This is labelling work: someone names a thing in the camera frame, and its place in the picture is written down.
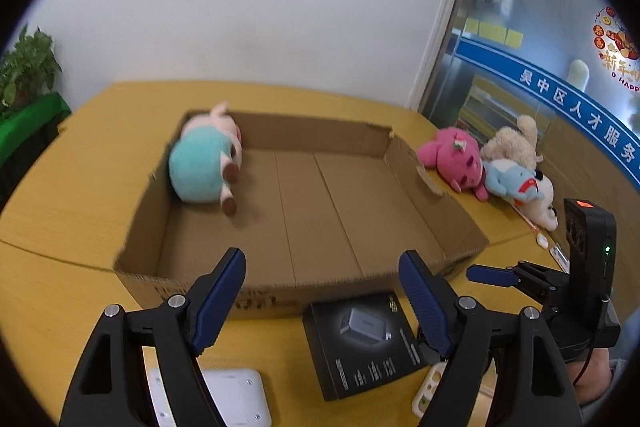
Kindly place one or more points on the yellow wooden desktop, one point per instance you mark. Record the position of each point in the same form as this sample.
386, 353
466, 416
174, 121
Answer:
75, 207

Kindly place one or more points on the light blue plush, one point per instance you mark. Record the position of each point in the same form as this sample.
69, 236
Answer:
510, 179

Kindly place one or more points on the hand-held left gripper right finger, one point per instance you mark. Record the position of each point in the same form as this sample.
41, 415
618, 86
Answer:
425, 302

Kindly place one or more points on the pink and teal pig plush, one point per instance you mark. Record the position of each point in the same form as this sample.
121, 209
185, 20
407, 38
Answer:
200, 167

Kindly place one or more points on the pink bear plush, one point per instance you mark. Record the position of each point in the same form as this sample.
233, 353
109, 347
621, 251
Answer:
452, 157

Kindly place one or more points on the black charger box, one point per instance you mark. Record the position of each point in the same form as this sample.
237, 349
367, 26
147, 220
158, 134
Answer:
360, 352

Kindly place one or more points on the cardboard box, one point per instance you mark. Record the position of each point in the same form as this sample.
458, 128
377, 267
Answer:
325, 217

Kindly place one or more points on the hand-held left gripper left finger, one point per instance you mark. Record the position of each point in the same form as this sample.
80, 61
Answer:
220, 302

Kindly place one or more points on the large potted green plant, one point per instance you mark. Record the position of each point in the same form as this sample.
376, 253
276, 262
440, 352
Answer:
30, 62

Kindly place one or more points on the white device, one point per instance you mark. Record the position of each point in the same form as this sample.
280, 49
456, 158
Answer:
240, 399

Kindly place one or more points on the person's right forearm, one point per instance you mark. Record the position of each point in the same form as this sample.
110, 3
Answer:
595, 374

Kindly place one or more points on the green table cloth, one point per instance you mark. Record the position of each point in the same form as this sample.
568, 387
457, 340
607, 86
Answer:
30, 117

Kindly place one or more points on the blue glass banner stripe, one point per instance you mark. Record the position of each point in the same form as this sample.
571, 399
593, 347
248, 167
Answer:
550, 92

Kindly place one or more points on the festive window sticker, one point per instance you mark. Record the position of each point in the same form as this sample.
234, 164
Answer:
617, 42

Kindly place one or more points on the white power strip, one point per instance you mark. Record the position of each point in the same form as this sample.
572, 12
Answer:
429, 382

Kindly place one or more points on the metal door frame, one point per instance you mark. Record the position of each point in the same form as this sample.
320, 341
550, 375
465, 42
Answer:
450, 7

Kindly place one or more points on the row of yellow notes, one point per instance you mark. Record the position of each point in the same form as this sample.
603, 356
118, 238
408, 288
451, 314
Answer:
492, 31

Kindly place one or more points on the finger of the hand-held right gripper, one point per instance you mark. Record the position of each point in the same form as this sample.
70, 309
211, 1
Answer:
490, 275

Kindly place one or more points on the beige dog plush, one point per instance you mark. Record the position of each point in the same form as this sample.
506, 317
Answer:
515, 142

